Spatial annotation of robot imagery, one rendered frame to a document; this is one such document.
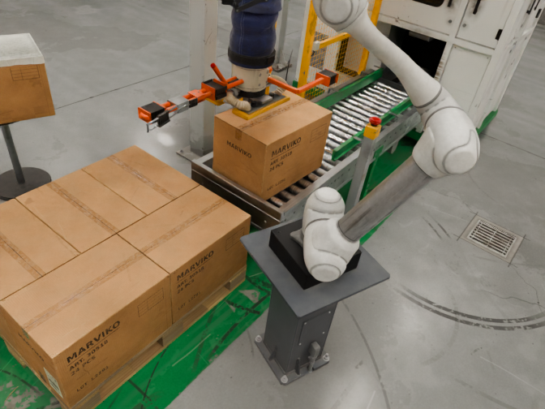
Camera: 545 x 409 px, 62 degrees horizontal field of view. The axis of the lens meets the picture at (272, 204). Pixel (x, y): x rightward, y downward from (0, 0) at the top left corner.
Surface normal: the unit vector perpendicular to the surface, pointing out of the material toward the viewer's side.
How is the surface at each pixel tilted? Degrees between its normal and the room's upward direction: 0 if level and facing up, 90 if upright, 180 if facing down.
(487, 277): 0
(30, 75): 90
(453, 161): 88
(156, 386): 0
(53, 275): 0
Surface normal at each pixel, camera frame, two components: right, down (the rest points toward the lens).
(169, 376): 0.11, -0.77
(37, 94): 0.54, 0.58
